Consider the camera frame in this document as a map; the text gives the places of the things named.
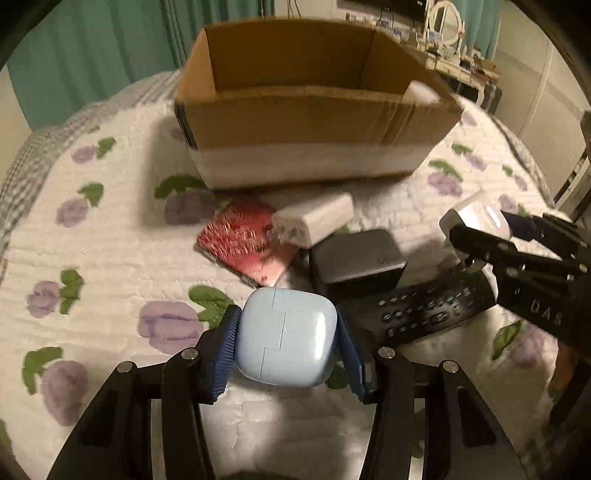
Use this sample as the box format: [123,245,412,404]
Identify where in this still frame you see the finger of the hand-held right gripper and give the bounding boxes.
[500,211,591,275]
[449,223,580,289]

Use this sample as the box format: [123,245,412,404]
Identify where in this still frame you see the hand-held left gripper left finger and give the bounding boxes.
[46,305,243,480]

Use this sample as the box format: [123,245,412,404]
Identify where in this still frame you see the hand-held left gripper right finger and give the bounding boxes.
[335,307,532,480]

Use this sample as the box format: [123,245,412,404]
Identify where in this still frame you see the white rounded device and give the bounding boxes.
[438,190,514,246]

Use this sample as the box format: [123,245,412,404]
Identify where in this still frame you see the light blue earbuds case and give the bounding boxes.
[235,287,339,388]

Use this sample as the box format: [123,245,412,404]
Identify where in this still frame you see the cardboard box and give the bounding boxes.
[174,17,465,190]

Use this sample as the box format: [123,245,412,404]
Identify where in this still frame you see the black remote control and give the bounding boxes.
[339,268,500,346]

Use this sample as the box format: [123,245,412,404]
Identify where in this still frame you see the dark grey case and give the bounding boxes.
[308,229,408,301]

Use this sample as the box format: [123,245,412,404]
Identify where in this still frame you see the red patterned booklet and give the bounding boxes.
[196,199,301,288]

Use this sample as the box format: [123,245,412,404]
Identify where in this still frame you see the black suitcase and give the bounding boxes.
[480,83,504,114]

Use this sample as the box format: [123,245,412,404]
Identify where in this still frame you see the white charger plug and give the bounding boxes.
[267,192,355,250]

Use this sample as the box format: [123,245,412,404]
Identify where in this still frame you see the white floral quilt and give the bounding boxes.
[0,69,573,480]

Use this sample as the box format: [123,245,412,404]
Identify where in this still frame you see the white dressing table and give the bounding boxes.
[416,41,502,110]

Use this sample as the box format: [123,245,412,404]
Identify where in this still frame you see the white block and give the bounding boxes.
[401,80,440,108]

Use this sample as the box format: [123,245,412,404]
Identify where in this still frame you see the white vanity mirror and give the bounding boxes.
[424,0,468,52]

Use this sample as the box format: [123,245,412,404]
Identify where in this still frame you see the green curtain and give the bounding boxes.
[7,0,276,131]

